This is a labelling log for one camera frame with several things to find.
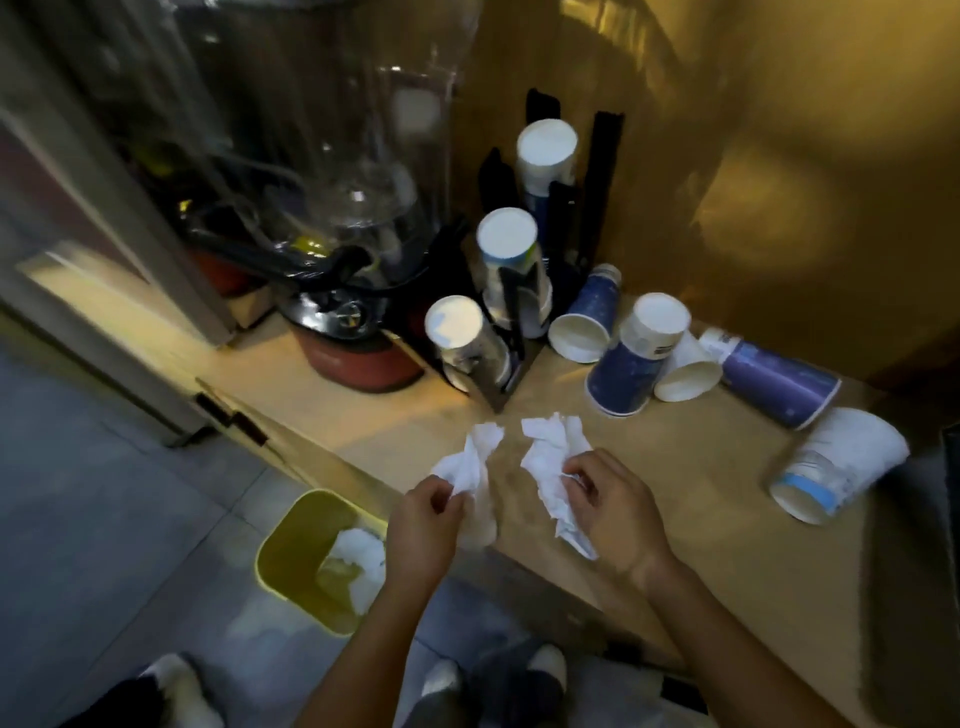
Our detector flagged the blue cup with label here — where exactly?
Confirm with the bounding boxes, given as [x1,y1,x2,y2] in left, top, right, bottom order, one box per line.
[585,292,692,418]

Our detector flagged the person's left shoe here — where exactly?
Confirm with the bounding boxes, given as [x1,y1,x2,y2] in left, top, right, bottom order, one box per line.
[137,652,228,728]

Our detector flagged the person's right forearm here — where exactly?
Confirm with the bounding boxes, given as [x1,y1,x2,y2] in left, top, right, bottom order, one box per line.
[633,555,856,728]

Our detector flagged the person's left hand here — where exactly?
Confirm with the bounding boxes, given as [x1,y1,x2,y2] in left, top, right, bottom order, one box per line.
[383,476,468,595]

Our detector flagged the person's left forearm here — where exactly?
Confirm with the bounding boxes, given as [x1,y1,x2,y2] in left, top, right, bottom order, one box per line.
[294,573,444,728]

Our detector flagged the short paper cup stack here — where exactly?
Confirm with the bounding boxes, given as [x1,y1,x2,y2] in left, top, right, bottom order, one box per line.
[424,295,513,394]

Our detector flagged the small white tissue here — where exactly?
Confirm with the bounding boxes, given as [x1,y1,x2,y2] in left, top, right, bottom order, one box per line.
[430,421,506,550]

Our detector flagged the black cup holder rack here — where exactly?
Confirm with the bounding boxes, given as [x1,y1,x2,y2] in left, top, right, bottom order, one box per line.
[420,87,626,414]

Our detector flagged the person's right hand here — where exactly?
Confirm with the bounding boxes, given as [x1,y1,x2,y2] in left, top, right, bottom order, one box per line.
[561,448,681,595]

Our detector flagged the medium paper cup stack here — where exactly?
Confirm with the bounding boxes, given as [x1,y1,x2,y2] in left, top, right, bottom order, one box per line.
[476,207,554,340]

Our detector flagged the white cup with blue band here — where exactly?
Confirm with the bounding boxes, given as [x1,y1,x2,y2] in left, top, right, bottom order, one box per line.
[768,407,911,526]

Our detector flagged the dark metal hinge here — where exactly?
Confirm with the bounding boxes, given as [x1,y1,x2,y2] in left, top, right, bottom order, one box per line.
[195,378,270,450]

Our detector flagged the tall paper cup stack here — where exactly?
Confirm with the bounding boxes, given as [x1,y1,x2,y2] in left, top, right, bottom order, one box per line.
[515,118,580,226]

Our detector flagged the white tissue waste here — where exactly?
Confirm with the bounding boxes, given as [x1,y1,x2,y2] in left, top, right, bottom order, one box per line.
[318,528,387,616]

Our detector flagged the grey door frame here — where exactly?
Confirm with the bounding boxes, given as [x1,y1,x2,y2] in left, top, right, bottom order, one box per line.
[0,97,240,450]

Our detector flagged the clear juicer with red base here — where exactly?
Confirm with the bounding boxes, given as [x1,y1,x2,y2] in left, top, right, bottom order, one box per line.
[161,0,481,394]

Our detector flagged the blue starry paper cup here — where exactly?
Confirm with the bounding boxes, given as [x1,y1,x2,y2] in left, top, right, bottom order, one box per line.
[547,263,623,365]

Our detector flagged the purple paper cup stack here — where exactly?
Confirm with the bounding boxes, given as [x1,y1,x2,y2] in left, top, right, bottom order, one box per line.
[699,327,843,431]

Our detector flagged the plain white paper cup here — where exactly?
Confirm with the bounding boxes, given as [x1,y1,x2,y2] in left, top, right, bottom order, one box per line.
[653,331,724,403]

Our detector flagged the large white tissue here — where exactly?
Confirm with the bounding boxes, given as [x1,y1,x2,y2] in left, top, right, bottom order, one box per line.
[520,411,600,562]

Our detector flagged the person's dark trouser leg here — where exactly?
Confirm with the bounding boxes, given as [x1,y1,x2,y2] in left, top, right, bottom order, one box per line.
[450,637,565,728]

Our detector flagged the yellow trash bin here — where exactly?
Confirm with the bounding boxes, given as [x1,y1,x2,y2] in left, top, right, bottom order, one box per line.
[254,489,389,638]

